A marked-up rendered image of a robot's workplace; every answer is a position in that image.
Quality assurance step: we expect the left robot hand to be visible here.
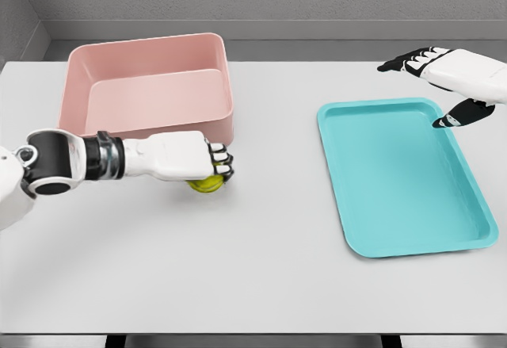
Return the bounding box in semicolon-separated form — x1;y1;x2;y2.
148;130;235;186

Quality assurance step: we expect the yellow-green tennis ball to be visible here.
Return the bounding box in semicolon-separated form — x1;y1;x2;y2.
186;174;224;194

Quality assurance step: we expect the blue tray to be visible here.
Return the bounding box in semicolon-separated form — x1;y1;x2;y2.
316;96;500;261

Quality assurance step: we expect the pink basket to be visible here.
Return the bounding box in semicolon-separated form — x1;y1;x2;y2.
57;32;235;151

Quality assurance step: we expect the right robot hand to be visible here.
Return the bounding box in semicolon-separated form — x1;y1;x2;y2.
376;47;507;129

